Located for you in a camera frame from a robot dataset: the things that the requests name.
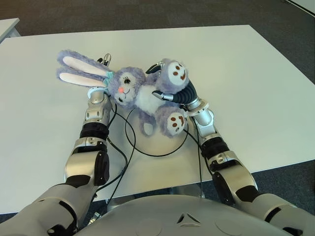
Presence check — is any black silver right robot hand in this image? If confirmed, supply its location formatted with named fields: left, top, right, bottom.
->
left=145, top=61, right=199, bottom=104

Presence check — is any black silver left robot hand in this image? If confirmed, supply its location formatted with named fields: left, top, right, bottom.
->
left=96, top=53, right=112, bottom=67

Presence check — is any purple plush bunny doll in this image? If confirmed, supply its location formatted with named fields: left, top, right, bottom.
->
left=56, top=50, right=190, bottom=138

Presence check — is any white plate with black rim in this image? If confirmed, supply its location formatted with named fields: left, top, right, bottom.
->
left=125, top=108, right=190, bottom=157

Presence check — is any grey side table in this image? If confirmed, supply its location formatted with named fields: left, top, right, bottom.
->
left=0, top=17, right=20, bottom=44

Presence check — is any grey robot torso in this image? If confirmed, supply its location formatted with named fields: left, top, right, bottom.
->
left=73, top=194, right=296, bottom=236

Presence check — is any white furniture edge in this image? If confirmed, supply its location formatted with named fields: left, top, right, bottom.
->
left=285, top=0, right=315, bottom=12

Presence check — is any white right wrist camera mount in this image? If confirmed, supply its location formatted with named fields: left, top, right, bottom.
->
left=181, top=98, right=210, bottom=116

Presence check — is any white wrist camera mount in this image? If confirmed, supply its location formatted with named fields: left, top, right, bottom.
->
left=87, top=87, right=108, bottom=98
left=181, top=98, right=210, bottom=116

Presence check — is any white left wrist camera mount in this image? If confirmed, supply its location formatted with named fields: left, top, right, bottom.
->
left=87, top=87, right=108, bottom=98

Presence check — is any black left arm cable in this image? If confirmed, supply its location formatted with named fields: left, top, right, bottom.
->
left=93, top=98, right=136, bottom=214

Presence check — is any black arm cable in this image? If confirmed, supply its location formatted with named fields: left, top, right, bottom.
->
left=93, top=98, right=136, bottom=214
left=181, top=105, right=205, bottom=197

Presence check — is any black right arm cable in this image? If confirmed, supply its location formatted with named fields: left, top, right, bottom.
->
left=181, top=105, right=205, bottom=197

